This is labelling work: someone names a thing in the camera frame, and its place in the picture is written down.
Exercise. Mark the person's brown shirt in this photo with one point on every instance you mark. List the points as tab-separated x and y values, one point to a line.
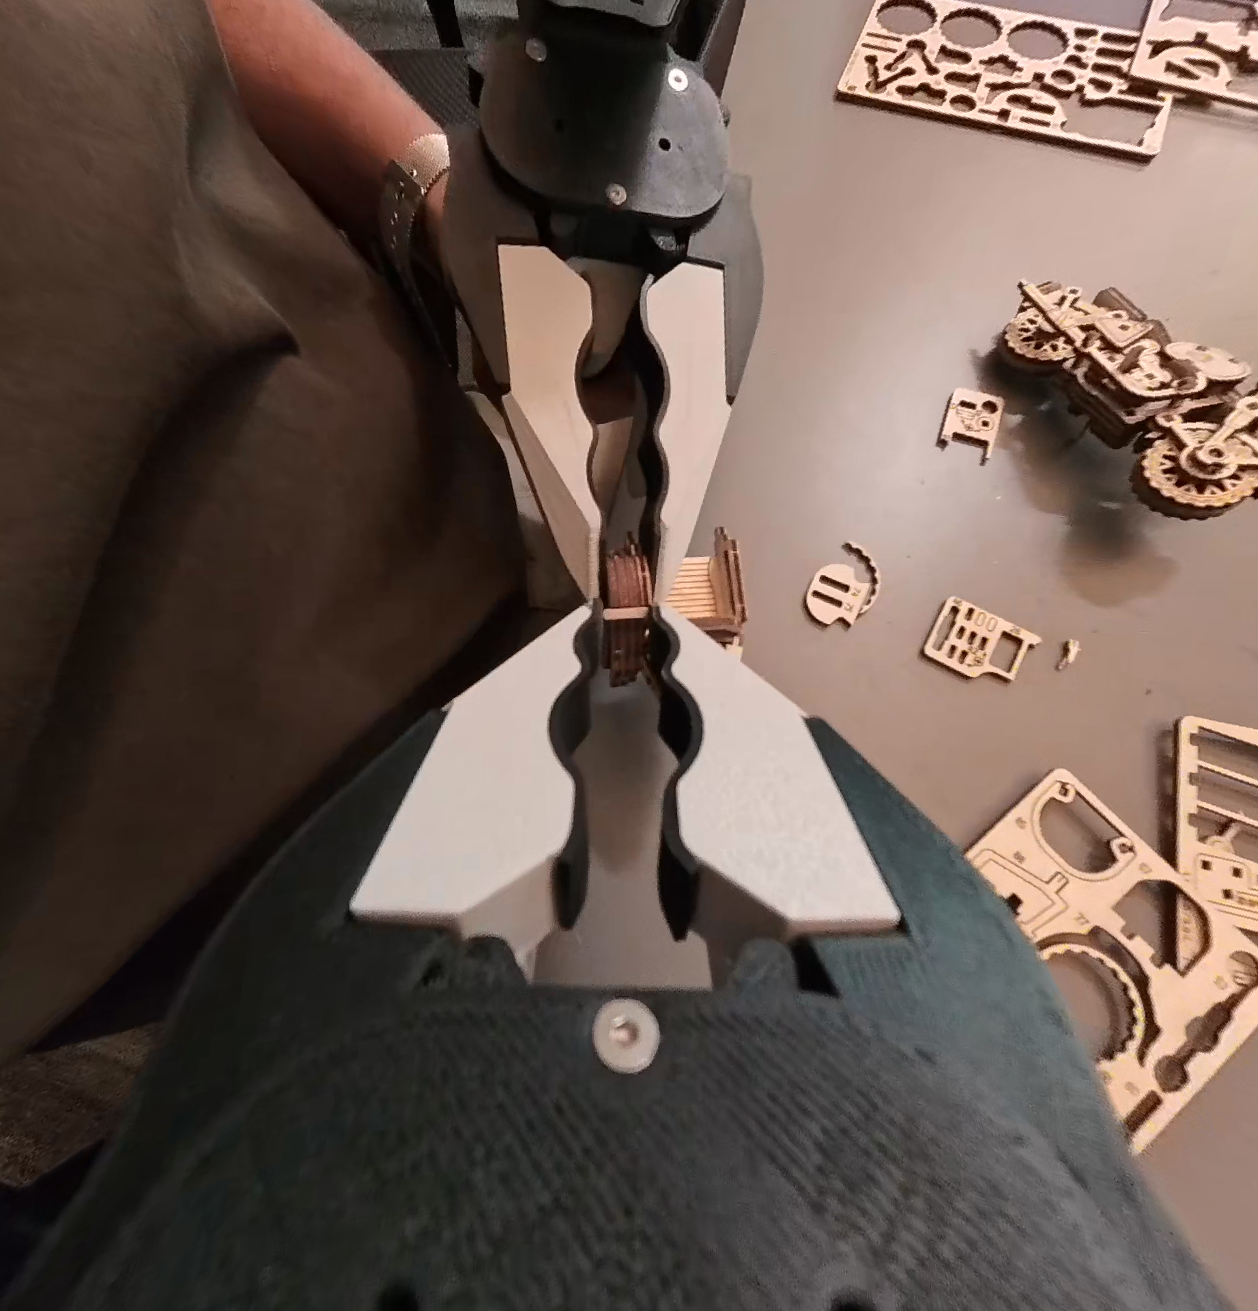
178	513

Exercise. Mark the wooden sheet with round cutouts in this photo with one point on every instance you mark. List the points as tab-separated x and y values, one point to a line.
1121	141

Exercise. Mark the wooden sheet with gear cutout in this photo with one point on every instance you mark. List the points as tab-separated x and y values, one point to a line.
998	855

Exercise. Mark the person's left hand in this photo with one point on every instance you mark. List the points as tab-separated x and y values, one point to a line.
618	317

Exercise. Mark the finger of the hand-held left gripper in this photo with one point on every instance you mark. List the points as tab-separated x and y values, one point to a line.
695	358
542	338

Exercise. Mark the small square wooden piece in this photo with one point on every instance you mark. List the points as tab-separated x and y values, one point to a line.
966	420

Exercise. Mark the wooden sheet with rectangular cutouts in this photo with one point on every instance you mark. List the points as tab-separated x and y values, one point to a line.
1187	779

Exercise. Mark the rectangular slotted wooden piece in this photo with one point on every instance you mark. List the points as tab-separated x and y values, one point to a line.
957	636

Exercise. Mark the wooden cart body assembly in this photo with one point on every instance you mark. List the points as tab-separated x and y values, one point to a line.
706	595

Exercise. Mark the tiny wooden piece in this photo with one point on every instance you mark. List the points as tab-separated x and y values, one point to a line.
1070	653

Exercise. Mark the person's left forearm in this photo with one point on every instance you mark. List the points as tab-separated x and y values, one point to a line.
332	83

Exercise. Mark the wooden motorcycle model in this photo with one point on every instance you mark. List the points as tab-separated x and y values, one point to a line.
1130	358

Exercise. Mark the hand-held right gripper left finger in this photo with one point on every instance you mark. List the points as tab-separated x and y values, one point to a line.
466	820

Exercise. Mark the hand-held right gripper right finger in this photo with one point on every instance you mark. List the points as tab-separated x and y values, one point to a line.
773	820

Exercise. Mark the grey desk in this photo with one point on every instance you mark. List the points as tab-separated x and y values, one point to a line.
895	308

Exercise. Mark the round slotted wooden piece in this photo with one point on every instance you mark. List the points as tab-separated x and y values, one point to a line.
834	600

